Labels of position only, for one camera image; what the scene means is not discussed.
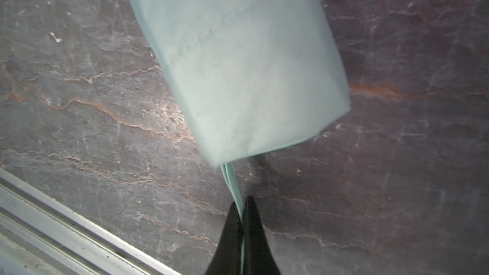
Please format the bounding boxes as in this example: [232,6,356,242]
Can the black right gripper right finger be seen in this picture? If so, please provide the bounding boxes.
[243,196,281,275]

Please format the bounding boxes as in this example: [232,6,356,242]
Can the mint green umbrella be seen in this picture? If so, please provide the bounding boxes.
[221,162,245,222]

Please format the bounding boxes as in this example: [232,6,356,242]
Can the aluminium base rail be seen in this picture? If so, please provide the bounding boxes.
[1,170,176,274]

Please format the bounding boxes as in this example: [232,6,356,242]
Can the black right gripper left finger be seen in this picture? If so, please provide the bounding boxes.
[205,202,243,275]

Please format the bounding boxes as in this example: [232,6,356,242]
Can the mint green sleeve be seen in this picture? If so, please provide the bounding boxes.
[129,0,350,167]

